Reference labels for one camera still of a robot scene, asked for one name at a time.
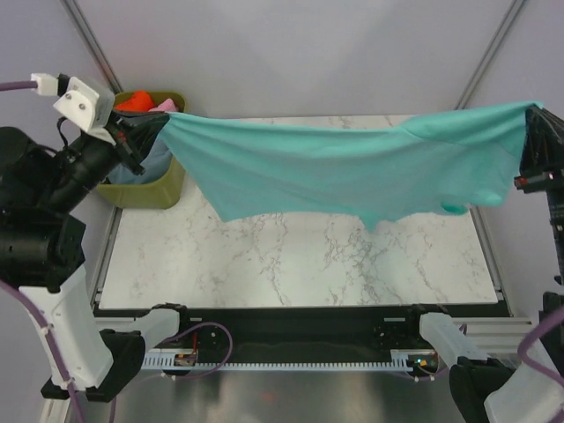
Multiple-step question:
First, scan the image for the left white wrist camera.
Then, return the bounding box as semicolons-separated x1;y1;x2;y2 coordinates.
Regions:
31;73;115;145

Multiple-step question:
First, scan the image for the aluminium extrusion rail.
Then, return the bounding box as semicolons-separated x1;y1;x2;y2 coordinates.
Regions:
454;317;533;355

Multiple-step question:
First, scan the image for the olive green plastic bin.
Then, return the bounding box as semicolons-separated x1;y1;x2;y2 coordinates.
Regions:
96;92;188;209

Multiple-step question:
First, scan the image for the orange t shirt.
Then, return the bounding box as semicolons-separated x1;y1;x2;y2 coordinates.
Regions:
114;90;156;112

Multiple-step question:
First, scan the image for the pink t shirt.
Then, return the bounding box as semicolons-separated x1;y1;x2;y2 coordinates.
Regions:
151;98;178;112

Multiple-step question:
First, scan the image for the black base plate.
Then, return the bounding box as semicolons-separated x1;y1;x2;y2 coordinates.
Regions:
117;302;442;365

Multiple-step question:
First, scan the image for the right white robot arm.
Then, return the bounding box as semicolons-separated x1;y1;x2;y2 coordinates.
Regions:
403;106;563;422

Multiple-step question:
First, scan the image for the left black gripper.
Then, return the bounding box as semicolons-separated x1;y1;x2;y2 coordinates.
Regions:
43;103;170;205

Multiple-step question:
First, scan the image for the white slotted cable duct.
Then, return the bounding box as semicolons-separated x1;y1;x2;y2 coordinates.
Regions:
141;349;437;373

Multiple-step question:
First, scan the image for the teal t shirt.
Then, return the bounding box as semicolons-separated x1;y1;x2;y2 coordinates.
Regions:
159;101;531;230

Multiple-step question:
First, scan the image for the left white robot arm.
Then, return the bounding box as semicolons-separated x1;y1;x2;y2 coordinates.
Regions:
1;111;194;403

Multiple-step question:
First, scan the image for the grey blue t shirt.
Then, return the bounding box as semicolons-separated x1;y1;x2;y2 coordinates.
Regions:
108;139;173;185

